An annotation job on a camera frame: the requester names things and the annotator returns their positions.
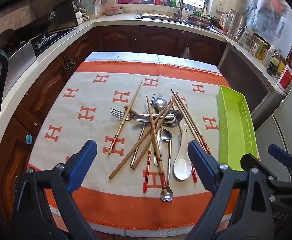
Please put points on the bamboo chopstick red black end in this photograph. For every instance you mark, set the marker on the bamboo chopstick red black end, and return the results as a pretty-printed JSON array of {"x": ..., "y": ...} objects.
[{"x": 123, "y": 120}]

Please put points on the black stove range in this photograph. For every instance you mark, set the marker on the black stove range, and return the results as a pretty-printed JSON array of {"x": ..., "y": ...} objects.
[{"x": 52, "y": 17}]

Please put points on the lime green plastic tray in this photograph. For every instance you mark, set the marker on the lime green plastic tray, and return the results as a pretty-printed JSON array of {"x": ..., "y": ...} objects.
[{"x": 237, "y": 135}]

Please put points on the steel kitchen faucet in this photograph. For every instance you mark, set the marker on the steel kitchen faucet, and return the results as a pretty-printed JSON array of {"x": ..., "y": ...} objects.
[{"x": 179, "y": 14}]

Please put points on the grey metal cabinet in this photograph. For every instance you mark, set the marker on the grey metal cabinet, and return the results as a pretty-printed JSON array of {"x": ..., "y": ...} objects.
[{"x": 247, "y": 75}]

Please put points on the steel fork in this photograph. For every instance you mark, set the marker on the steel fork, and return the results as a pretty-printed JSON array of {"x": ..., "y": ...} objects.
[{"x": 119, "y": 114}]

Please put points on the white jar red label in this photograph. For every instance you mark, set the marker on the white jar red label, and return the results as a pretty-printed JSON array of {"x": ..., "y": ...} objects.
[{"x": 285, "y": 78}]

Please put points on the orange beige H-pattern cloth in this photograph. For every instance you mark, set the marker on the orange beige H-pattern cloth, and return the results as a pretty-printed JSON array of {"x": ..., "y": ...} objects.
[{"x": 129, "y": 203}]

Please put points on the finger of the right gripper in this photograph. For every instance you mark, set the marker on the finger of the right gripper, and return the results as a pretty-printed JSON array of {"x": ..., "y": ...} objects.
[{"x": 278, "y": 153}]

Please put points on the dark brown wooden chopstick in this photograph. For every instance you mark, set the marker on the dark brown wooden chopstick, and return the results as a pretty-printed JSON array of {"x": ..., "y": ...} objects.
[{"x": 159, "y": 120}]

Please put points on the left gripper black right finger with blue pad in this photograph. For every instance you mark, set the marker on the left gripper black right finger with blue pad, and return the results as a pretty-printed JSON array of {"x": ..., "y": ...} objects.
[{"x": 252, "y": 216}]

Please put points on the white ceramic soup spoon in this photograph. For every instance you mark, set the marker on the white ceramic soup spoon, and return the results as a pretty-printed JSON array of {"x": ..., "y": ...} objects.
[{"x": 182, "y": 164}]

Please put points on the pale chopstick red end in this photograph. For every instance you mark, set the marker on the pale chopstick red end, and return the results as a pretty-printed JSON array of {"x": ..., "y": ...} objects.
[{"x": 198, "y": 136}]

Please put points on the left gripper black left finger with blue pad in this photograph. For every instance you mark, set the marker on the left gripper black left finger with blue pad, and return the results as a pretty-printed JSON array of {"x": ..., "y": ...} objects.
[{"x": 32, "y": 217}]

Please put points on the pink white electric kettle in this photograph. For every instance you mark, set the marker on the pink white electric kettle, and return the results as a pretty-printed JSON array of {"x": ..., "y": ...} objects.
[{"x": 232, "y": 22}]

